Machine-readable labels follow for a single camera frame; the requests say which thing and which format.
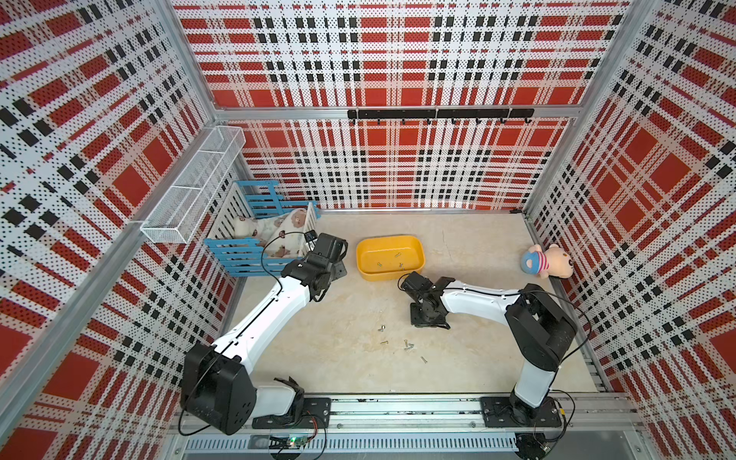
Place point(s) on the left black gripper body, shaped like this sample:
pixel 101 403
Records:
pixel 336 270

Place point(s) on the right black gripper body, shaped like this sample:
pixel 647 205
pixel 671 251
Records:
pixel 422 318

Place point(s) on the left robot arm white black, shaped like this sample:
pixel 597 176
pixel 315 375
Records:
pixel 216 385

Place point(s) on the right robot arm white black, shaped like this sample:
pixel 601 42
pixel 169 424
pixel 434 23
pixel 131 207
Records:
pixel 541 328

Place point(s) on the yellow plastic storage box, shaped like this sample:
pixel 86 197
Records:
pixel 374 250

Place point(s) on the white plush toy in crate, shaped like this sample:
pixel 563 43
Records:
pixel 281 236

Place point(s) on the blue white slatted crate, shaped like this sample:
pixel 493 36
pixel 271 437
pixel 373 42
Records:
pixel 253 199

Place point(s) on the pink plush pig toy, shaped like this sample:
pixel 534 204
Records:
pixel 552 262

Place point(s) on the green circuit board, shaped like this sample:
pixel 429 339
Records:
pixel 294 442

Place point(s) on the white wire mesh basket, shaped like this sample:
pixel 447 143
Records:
pixel 178 214

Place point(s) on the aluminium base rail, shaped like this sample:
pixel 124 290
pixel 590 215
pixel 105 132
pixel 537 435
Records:
pixel 440 426

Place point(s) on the black hook rail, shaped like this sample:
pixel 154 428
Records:
pixel 501 114

